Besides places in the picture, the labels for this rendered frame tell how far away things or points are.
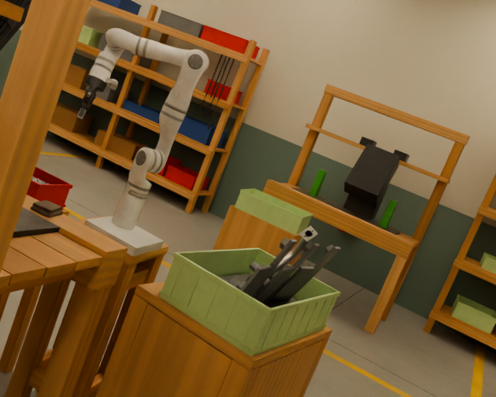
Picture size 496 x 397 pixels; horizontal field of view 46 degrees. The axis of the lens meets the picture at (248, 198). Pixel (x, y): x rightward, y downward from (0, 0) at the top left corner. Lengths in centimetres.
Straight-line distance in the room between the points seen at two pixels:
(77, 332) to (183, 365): 40
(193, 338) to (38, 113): 93
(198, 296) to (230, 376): 28
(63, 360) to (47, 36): 121
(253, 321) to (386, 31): 573
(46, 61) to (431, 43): 605
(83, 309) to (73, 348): 15
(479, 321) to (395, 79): 284
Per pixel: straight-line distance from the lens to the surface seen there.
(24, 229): 199
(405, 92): 710
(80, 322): 217
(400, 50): 721
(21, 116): 148
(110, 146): 795
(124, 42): 231
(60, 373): 227
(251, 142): 753
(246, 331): 192
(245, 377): 194
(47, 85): 149
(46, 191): 254
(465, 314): 649
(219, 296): 196
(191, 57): 226
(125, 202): 234
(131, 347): 219
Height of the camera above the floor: 153
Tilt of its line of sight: 9 degrees down
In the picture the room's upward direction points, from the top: 22 degrees clockwise
